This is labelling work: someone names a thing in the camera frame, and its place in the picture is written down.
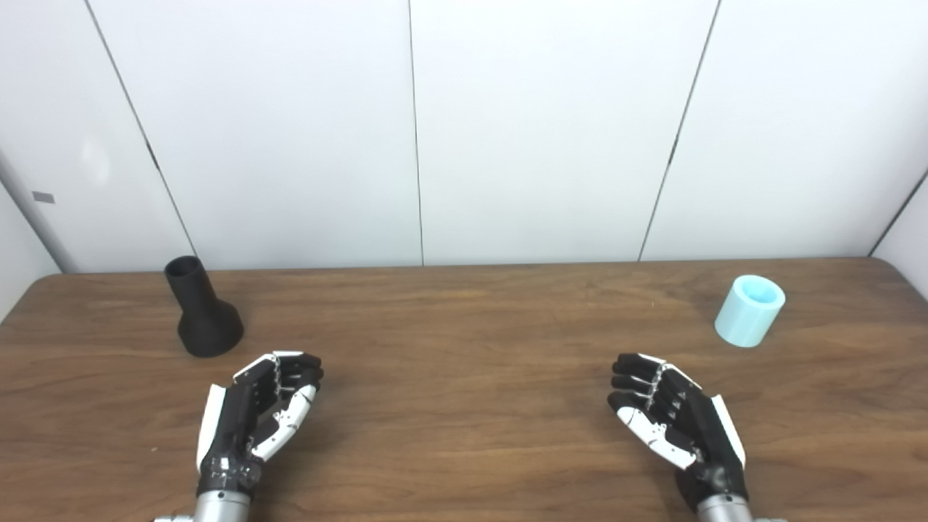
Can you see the white and black right hand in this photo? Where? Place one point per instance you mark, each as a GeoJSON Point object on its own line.
{"type": "Point", "coordinates": [699, 428]}

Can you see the white and black left hand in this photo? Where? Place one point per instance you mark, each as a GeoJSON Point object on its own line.
{"type": "Point", "coordinates": [232, 428]}

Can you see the black funnel-shaped nozzle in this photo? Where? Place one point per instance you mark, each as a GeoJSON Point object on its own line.
{"type": "Point", "coordinates": [206, 322]}

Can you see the light blue cylinder cup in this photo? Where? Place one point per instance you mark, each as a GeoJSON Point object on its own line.
{"type": "Point", "coordinates": [747, 319]}

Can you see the black wall panel hinge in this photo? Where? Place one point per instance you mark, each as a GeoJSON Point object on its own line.
{"type": "Point", "coordinates": [153, 155]}
{"type": "Point", "coordinates": [673, 153]}

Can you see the small grey wall tag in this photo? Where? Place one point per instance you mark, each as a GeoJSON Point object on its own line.
{"type": "Point", "coordinates": [43, 197]}

